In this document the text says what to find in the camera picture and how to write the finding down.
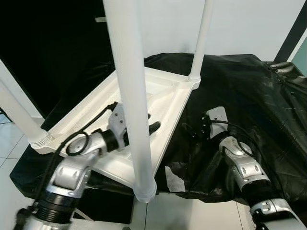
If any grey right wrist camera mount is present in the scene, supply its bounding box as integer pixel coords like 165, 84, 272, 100
206, 106, 228, 139

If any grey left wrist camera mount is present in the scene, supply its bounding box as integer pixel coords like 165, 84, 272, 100
106, 103, 126, 139

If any black box under table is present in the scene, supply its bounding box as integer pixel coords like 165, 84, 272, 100
79, 189, 135, 225

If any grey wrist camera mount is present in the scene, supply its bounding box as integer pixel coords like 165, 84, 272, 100
106, 103, 126, 139
206, 106, 228, 139

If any black door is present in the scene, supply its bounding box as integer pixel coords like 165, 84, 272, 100
0, 0, 120, 118

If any black wall post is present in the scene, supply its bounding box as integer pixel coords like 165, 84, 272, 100
273, 2, 307, 63

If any teal glass wall panel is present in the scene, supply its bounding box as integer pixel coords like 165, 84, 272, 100
292, 36, 307, 75

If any black plastic cover sheet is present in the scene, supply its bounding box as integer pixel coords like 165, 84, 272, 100
10, 53, 307, 204

